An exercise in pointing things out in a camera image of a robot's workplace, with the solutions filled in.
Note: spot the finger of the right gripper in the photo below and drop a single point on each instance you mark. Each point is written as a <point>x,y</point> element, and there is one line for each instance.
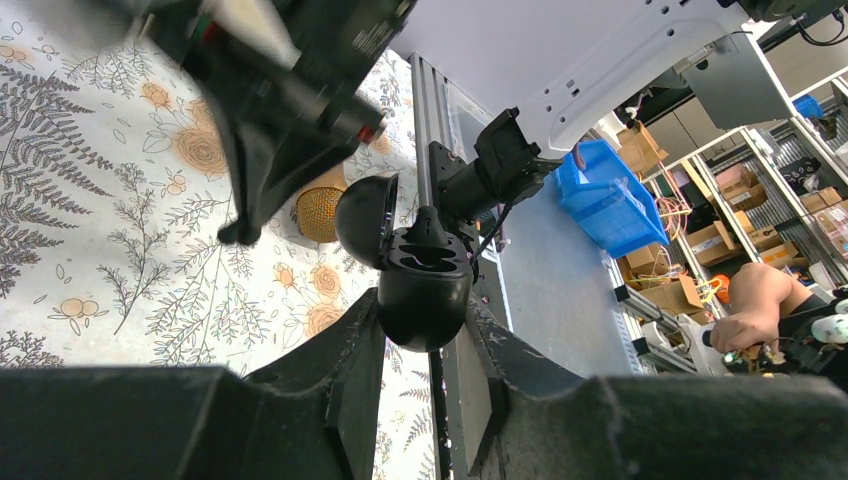
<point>271,153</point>

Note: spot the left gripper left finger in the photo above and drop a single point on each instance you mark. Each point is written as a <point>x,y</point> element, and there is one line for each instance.
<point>311,414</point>

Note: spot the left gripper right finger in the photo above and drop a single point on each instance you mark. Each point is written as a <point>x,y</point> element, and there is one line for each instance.
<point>526,417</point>

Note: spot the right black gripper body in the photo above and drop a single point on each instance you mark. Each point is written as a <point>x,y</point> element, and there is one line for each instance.
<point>288,71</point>

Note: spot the black oval earbud case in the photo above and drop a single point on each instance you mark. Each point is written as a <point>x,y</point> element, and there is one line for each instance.
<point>422,292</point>

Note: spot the black earbud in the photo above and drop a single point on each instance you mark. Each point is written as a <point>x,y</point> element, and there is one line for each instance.
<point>427,229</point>

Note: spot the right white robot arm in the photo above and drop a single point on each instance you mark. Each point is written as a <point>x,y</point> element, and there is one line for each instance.
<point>565,66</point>

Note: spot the gold microphone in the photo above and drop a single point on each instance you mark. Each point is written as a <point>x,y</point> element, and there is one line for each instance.
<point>316,205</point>

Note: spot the floral table mat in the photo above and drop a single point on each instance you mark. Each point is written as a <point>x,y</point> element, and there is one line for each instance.
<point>113,187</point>

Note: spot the blue plastic bin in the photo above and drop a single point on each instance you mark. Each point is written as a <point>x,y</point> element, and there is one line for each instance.
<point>605,198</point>

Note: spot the person in background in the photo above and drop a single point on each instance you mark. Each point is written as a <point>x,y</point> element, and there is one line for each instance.
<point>777,325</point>

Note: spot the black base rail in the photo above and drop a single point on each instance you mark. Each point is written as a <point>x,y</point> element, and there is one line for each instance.
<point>463,395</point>

